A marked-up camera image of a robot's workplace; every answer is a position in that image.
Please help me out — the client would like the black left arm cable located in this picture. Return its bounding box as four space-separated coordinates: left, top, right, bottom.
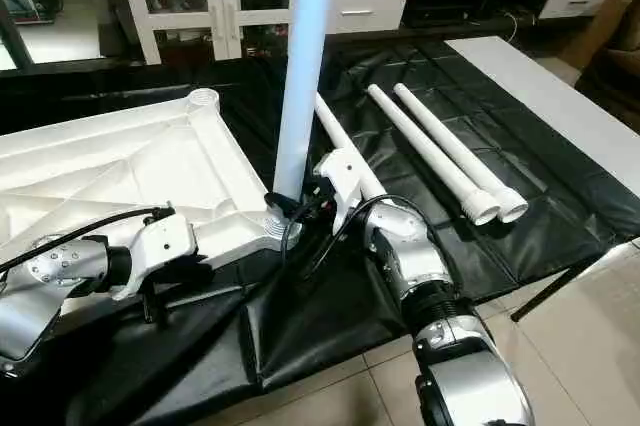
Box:
0 203 177 278

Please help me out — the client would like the white plastic table leg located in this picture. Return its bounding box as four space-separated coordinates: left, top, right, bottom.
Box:
314 92 392 203
392 81 530 225
366 83 502 228
264 0 342 238

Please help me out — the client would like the white drawer unit with handle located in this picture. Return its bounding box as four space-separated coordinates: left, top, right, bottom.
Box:
324 0 410 36

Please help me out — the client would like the white plastic table top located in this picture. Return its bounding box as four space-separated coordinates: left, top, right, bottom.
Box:
0 87 304 319

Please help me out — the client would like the white flat board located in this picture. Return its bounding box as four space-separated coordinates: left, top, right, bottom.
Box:
444 35 640 198

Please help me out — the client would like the black work mat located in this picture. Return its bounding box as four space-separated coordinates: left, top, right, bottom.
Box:
0 36 640 426

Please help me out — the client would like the brown cardboard box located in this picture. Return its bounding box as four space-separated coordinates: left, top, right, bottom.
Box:
558 0 640 73

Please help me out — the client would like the black slanted pole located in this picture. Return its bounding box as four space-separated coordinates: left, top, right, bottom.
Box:
0 0 34 70

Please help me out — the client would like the small white drawer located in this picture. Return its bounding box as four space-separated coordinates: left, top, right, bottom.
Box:
537 0 619 21

